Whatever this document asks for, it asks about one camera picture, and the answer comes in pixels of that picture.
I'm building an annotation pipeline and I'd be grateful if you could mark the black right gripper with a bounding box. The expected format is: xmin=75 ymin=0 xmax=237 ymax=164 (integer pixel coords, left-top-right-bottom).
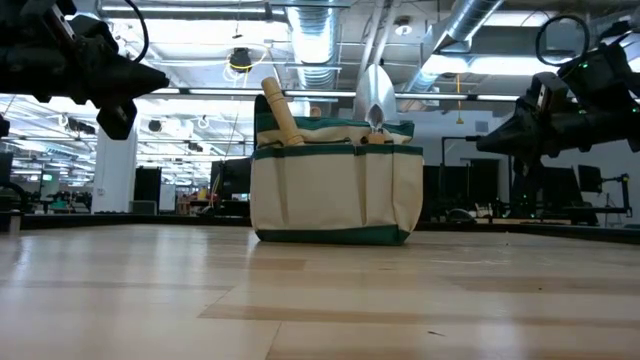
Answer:
xmin=476 ymin=98 xmax=640 ymax=161

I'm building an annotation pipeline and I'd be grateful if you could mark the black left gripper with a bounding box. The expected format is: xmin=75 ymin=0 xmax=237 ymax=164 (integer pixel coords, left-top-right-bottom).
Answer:
xmin=19 ymin=31 xmax=171 ymax=110

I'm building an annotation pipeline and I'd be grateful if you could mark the steel trowel with wooden handle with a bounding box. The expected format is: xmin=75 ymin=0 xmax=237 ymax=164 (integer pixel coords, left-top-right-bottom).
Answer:
xmin=352 ymin=63 xmax=400 ymax=146

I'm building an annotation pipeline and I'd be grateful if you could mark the cream and green gardening bag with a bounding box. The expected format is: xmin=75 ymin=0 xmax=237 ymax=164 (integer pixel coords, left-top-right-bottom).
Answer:
xmin=248 ymin=93 xmax=425 ymax=247

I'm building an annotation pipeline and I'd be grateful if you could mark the bright ceiling light panel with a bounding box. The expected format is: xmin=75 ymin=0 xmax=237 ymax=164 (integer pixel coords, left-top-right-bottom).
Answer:
xmin=422 ymin=52 xmax=546 ymax=77

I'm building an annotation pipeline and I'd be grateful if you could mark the white building pillar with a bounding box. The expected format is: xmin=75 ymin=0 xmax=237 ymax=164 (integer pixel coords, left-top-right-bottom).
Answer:
xmin=91 ymin=124 xmax=138 ymax=215

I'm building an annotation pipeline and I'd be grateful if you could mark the long ceiling light strip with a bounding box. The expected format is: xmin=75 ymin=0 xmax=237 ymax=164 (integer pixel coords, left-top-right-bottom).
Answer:
xmin=137 ymin=85 xmax=524 ymax=103

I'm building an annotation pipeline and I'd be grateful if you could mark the black ceiling-mounted device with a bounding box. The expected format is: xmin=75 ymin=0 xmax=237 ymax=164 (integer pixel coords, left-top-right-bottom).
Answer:
xmin=228 ymin=46 xmax=254 ymax=74

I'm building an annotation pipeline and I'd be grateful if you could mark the grey-green floor bin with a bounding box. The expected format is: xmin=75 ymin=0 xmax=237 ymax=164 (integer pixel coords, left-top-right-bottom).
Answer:
xmin=130 ymin=199 xmax=158 ymax=216

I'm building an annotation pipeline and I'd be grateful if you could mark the thin black stand frame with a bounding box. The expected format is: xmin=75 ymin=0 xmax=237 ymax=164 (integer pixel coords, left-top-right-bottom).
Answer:
xmin=440 ymin=135 xmax=513 ymax=204

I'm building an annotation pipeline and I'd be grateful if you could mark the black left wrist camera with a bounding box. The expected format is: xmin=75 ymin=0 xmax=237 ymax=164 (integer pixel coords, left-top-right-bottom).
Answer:
xmin=96 ymin=98 xmax=138 ymax=142

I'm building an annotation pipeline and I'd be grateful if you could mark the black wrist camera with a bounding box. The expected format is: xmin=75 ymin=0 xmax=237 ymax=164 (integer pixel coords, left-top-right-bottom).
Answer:
xmin=96 ymin=98 xmax=138 ymax=142
xmin=528 ymin=71 xmax=558 ymax=115

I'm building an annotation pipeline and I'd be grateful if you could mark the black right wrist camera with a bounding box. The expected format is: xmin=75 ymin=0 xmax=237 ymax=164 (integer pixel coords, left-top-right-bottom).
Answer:
xmin=528 ymin=71 xmax=558 ymax=115

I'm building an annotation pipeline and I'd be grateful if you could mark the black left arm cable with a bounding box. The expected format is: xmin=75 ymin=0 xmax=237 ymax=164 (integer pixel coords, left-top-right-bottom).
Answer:
xmin=123 ymin=0 xmax=151 ymax=65

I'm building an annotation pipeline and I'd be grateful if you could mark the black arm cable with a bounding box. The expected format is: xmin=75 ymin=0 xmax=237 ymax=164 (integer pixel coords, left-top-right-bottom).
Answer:
xmin=534 ymin=13 xmax=592 ymax=68
xmin=123 ymin=0 xmax=151 ymax=65

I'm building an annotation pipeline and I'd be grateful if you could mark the yellow hanging cord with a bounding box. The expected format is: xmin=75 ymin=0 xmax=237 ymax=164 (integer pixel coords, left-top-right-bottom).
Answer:
xmin=454 ymin=73 xmax=464 ymax=126

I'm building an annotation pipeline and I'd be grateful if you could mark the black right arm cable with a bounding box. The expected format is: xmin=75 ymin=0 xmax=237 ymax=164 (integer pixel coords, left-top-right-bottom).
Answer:
xmin=534 ymin=13 xmax=592 ymax=68

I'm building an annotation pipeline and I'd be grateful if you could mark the silver smooth ceiling duct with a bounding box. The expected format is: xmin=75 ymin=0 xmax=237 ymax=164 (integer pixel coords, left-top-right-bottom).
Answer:
xmin=399 ymin=0 xmax=505 ymax=96

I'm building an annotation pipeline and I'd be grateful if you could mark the black aluminium table frame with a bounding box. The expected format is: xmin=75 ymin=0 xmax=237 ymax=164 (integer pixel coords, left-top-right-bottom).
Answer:
xmin=0 ymin=213 xmax=640 ymax=245

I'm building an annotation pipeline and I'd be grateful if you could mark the silver ribbed ceiling duct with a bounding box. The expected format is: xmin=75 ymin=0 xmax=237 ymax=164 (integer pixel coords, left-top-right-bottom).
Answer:
xmin=285 ymin=0 xmax=342 ymax=91

